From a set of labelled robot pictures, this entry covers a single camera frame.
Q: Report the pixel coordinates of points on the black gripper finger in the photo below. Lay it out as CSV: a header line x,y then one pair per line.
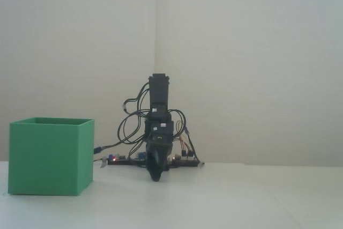
x,y
155,167
166,156

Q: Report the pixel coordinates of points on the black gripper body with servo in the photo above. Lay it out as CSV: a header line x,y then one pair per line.
x,y
160,135

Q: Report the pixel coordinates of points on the green open plastic bin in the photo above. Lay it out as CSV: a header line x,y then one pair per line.
x,y
45,159

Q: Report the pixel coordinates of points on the circuit board with white connectors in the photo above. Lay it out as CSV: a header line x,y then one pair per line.
x,y
185,159

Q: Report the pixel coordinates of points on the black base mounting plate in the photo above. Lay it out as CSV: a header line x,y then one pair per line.
x,y
126,162

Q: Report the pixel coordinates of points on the blue circuit board red LED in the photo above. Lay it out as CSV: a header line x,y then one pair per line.
x,y
118,157

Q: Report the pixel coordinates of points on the grey clamp strip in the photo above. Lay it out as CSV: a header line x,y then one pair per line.
x,y
103,163

